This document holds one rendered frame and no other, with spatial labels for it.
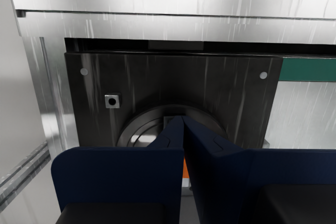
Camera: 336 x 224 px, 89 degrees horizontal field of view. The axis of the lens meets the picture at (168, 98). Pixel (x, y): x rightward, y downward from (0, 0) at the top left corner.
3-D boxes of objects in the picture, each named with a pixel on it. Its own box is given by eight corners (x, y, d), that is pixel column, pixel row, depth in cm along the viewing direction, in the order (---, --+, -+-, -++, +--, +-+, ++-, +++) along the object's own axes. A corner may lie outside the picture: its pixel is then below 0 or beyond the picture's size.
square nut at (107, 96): (107, 92, 20) (104, 94, 19) (121, 92, 20) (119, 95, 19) (108, 105, 20) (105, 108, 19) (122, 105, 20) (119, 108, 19)
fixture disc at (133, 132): (114, 97, 20) (108, 104, 18) (233, 99, 20) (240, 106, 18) (121, 190, 24) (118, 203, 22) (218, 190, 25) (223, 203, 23)
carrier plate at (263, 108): (72, 51, 20) (61, 52, 18) (273, 55, 21) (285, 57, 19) (95, 203, 28) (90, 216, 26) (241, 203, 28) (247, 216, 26)
